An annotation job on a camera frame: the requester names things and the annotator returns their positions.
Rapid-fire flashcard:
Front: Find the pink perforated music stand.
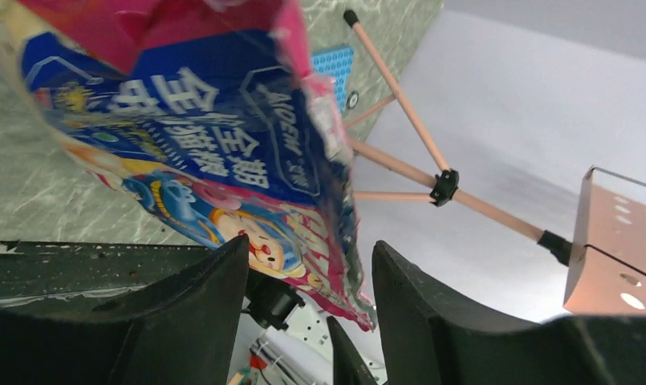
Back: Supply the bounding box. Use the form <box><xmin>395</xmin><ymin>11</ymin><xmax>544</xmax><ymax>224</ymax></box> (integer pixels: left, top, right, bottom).
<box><xmin>343</xmin><ymin>8</ymin><xmax>646</xmax><ymax>316</ymax></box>

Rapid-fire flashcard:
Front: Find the small round poker chip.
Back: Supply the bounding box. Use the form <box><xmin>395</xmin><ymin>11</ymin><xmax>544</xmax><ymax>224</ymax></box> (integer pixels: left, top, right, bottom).
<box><xmin>346</xmin><ymin>91</ymin><xmax>360</xmax><ymax>110</ymax></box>

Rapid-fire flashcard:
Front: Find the pet food bag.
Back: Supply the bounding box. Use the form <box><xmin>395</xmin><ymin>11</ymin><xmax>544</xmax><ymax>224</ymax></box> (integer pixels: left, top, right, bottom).
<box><xmin>0</xmin><ymin>1</ymin><xmax>376</xmax><ymax>331</ymax></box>

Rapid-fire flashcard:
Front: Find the blue building block plate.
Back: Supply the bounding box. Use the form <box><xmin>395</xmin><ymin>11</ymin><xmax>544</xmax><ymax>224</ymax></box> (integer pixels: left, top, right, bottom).
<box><xmin>311</xmin><ymin>45</ymin><xmax>355</xmax><ymax>115</ymax></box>

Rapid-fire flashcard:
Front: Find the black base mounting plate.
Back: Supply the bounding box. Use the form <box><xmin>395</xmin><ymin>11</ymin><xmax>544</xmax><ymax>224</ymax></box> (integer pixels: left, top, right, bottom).
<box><xmin>0</xmin><ymin>241</ymin><xmax>209</xmax><ymax>307</ymax></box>

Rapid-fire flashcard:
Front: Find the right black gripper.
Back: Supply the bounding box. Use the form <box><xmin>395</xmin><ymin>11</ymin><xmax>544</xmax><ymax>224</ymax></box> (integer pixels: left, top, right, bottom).
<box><xmin>242</xmin><ymin>270</ymin><xmax>377</xmax><ymax>385</ymax></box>

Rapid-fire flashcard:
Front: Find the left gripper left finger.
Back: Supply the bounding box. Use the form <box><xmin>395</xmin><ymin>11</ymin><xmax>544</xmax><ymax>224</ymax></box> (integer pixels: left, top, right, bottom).
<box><xmin>0</xmin><ymin>236</ymin><xmax>249</xmax><ymax>384</ymax></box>

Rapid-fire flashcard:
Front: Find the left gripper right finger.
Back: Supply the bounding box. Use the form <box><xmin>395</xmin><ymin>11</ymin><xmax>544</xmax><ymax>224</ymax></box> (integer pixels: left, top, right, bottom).
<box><xmin>372</xmin><ymin>241</ymin><xmax>646</xmax><ymax>384</ymax></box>

